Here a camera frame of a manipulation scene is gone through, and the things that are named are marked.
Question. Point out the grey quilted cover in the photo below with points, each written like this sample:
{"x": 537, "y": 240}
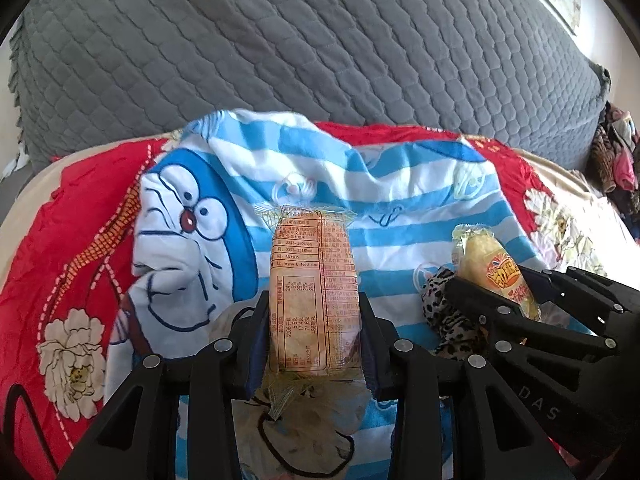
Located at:
{"x": 300, "y": 35}

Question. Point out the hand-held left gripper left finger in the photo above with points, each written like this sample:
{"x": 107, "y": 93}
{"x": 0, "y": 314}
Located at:
{"x": 257, "y": 360}

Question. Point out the leopard print scrunchie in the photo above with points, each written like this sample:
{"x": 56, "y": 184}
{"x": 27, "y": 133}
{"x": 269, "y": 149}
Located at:
{"x": 445, "y": 315}

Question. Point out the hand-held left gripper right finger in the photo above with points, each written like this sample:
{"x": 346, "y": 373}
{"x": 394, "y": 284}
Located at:
{"x": 371, "y": 365}

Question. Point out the yellow snack cake packet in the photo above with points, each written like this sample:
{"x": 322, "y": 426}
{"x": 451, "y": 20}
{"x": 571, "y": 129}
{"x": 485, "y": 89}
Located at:
{"x": 485, "y": 255}

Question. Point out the orange printed snack cake packet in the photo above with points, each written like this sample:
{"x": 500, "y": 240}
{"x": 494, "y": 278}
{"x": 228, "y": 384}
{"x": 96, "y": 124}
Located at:
{"x": 312, "y": 285}

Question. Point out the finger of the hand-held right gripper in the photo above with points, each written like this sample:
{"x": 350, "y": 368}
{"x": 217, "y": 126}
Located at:
{"x": 590, "y": 290}
{"x": 525, "y": 336}

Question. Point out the red floral blanket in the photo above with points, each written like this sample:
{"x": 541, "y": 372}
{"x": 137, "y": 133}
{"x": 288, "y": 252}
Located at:
{"x": 75, "y": 220}

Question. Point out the blue striped cartoon cloth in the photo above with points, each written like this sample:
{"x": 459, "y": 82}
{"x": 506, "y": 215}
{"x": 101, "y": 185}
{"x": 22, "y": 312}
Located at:
{"x": 310, "y": 160}

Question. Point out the pile of patterned clothes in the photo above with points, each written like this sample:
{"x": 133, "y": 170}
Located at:
{"x": 615, "y": 160}

